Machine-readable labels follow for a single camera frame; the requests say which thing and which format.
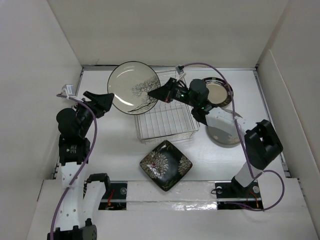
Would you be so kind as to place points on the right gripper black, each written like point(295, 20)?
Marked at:
point(168, 88)

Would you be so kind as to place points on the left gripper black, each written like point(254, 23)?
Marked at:
point(100, 103)

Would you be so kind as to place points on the cream plate with tree drawing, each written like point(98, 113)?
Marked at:
point(130, 83)

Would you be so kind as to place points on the black rimmed checkered plate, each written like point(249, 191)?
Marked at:
point(220, 92)

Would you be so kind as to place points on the grey plate with deer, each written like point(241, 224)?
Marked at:
point(222, 136)

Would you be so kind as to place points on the black square floral plate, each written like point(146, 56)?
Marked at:
point(166, 165)

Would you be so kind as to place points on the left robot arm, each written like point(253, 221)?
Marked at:
point(74, 215)

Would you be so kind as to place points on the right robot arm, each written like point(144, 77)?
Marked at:
point(259, 140)

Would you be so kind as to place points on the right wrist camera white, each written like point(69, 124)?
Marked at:
point(180, 71)

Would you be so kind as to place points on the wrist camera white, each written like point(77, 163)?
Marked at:
point(68, 90)
point(180, 71)

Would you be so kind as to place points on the wire dish rack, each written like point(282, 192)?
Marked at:
point(166, 121)

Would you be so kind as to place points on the metal table edge rail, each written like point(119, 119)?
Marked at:
point(59, 103)

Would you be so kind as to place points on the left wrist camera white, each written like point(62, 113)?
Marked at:
point(68, 90)

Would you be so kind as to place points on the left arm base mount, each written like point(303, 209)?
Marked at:
point(114, 198)

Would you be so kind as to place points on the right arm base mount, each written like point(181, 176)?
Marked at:
point(230, 199)

